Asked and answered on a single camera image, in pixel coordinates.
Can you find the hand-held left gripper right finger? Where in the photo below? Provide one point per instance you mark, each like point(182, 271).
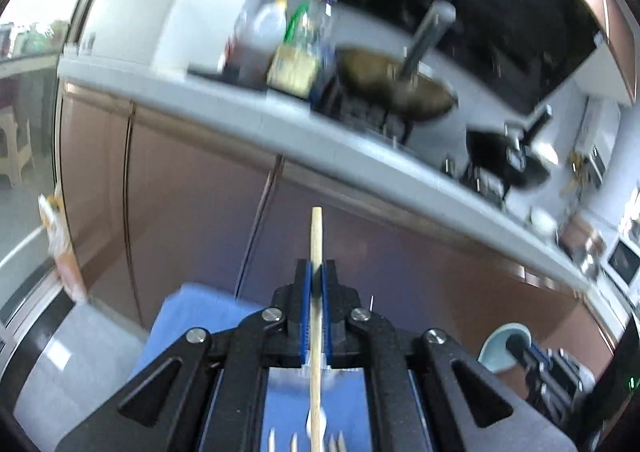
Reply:
point(325, 312)

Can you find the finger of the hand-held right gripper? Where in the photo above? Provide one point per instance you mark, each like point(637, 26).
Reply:
point(550, 397)
point(530, 352)

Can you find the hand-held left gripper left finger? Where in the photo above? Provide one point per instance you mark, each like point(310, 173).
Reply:
point(305, 312)

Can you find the pale blue cup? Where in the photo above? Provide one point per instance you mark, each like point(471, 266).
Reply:
point(495, 339)

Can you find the blue towel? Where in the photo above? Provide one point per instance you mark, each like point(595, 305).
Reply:
point(200, 312)

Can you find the steel pot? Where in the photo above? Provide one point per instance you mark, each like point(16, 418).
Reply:
point(582, 244)

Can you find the white microwave oven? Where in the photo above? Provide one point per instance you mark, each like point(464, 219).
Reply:
point(624, 262)

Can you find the white bowl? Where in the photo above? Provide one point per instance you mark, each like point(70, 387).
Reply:
point(542, 219)

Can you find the brown kitchen counter cabinet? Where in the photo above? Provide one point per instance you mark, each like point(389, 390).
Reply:
point(200, 212)

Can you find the black frying pan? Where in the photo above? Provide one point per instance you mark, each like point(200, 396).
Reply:
point(505, 156)

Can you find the black gas stove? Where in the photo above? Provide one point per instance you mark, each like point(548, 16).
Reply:
point(360, 111)

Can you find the white water heater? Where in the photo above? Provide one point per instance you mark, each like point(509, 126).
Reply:
point(600, 136)

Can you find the oil bottle with yellow label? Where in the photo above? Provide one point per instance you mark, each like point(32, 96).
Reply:
point(292, 66)

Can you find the yellow plastic bag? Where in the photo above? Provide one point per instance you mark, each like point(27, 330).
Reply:
point(62, 242)

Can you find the white plastic jug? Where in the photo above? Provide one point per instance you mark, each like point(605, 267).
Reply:
point(267, 26)

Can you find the clear bottle with yellow cap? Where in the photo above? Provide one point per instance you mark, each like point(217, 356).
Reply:
point(325, 16)

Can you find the beige plastic stool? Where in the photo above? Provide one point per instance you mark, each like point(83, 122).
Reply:
point(15, 151)

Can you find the black range hood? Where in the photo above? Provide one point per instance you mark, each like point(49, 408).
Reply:
point(500, 6)

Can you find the glass sliding door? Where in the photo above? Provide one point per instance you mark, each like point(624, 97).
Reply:
point(25, 81)

